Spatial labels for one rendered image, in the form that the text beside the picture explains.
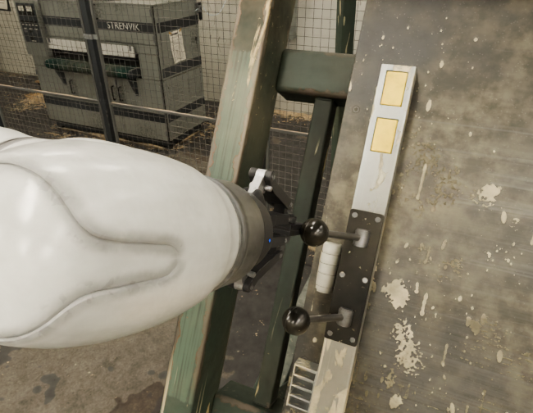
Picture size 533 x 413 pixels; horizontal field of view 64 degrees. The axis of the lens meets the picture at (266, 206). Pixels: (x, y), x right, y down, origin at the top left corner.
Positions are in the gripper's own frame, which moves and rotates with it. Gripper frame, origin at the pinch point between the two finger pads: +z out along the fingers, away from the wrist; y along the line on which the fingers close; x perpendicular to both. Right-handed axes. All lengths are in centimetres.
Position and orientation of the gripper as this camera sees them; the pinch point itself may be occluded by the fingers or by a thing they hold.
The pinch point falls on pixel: (287, 227)
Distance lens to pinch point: 55.4
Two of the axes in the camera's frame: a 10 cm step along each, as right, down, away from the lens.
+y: -2.0, 9.8, 0.4
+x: 9.2, 2.0, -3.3
